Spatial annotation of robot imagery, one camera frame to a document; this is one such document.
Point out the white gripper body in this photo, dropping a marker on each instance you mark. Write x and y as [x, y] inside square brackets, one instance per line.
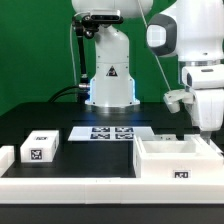
[208, 109]

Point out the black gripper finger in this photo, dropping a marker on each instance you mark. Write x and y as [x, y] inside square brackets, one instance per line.
[206, 135]

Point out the white cabinet body box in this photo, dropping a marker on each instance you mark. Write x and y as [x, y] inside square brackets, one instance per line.
[191, 158]

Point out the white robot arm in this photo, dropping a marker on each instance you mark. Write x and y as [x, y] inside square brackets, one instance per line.
[128, 41]

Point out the white cabinet top block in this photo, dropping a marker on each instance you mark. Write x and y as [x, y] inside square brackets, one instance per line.
[40, 146]

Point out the white left fence piece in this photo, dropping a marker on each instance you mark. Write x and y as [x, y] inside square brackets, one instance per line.
[7, 158]

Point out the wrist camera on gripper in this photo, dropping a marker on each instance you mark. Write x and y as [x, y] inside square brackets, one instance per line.
[173, 98]

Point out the white marker base plate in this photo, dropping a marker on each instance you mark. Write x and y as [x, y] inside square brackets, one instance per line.
[110, 133]

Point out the black camera on mount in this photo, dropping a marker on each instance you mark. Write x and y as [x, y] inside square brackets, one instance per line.
[103, 17]

